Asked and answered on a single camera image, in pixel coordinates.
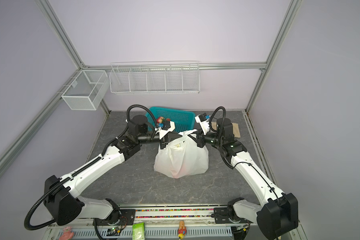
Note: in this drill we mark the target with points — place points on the green packet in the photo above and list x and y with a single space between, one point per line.
138 231

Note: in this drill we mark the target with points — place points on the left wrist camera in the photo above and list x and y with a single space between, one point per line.
166 126

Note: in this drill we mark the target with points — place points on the teal plastic basket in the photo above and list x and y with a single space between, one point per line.
184 120

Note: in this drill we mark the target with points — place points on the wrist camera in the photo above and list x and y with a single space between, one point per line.
166 126
204 121

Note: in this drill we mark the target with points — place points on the yellow work glove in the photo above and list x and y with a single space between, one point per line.
236 130

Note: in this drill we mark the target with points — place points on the white wire mesh box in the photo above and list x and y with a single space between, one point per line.
87 90

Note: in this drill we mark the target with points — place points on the white wire wall shelf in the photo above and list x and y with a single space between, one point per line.
155 77

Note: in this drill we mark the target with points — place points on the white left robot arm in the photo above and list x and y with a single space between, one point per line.
63 196

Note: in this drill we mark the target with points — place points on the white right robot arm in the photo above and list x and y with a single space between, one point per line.
252 174

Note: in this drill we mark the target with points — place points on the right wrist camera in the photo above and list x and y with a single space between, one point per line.
204 121

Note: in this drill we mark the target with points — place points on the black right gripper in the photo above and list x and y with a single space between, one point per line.
200 140

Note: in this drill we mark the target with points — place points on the pink toy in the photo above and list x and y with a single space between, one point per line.
68 234

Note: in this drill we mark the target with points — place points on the small orange toy figure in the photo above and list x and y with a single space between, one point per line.
182 230

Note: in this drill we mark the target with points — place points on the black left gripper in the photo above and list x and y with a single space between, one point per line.
165 141

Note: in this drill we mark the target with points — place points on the white plastic bag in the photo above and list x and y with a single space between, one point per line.
182 157

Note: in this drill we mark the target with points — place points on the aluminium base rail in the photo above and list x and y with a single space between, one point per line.
163 216

